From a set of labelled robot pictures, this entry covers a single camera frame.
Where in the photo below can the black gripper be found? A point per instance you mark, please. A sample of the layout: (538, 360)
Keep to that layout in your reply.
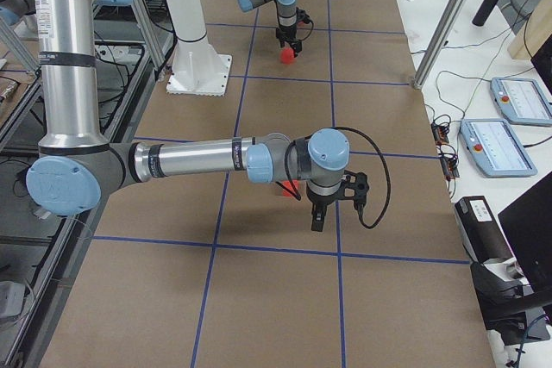
(319, 202)
(286, 33)

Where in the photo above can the black water bottle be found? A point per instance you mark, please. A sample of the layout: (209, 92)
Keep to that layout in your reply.
(484, 12)

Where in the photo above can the near teach pendant tablet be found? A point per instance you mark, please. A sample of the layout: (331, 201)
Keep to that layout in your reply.
(495, 148)

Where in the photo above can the black cardboard box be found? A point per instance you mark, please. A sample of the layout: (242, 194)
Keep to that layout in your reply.
(481, 235)

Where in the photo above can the black monitor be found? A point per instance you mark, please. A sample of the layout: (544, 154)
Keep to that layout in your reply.
(508, 307)

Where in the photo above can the far teach pendant tablet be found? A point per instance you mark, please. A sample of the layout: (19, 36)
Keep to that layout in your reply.
(521, 101)

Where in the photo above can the aluminium frame post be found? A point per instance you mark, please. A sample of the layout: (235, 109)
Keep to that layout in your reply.
(443, 28)

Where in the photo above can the red block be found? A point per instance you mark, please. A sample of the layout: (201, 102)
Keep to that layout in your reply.
(287, 56)
(290, 188)

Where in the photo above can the white pedestal column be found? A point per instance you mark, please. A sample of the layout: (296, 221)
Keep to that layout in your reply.
(197, 68)

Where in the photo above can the teach pendant tablet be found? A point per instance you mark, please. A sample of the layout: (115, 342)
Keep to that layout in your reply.
(521, 101)
(495, 148)

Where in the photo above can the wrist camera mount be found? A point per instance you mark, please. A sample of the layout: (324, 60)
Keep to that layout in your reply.
(303, 18)
(354, 187)

